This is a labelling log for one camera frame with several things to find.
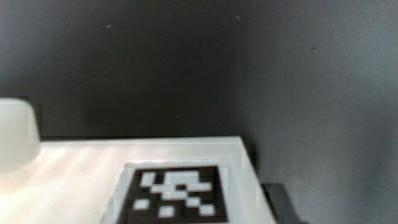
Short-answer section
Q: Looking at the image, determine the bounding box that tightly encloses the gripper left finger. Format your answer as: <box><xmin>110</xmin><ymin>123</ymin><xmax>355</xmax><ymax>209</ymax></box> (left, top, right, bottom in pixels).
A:
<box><xmin>0</xmin><ymin>98</ymin><xmax>40</xmax><ymax>174</ymax></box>

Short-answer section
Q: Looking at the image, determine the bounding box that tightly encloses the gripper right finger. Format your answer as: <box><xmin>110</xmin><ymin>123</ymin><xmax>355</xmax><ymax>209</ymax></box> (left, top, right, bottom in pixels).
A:
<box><xmin>261</xmin><ymin>183</ymin><xmax>309</xmax><ymax>224</ymax></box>

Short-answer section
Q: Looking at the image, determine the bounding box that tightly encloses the white front drawer tray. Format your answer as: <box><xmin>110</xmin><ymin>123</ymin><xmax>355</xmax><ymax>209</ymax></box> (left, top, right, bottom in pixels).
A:
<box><xmin>0</xmin><ymin>137</ymin><xmax>277</xmax><ymax>224</ymax></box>

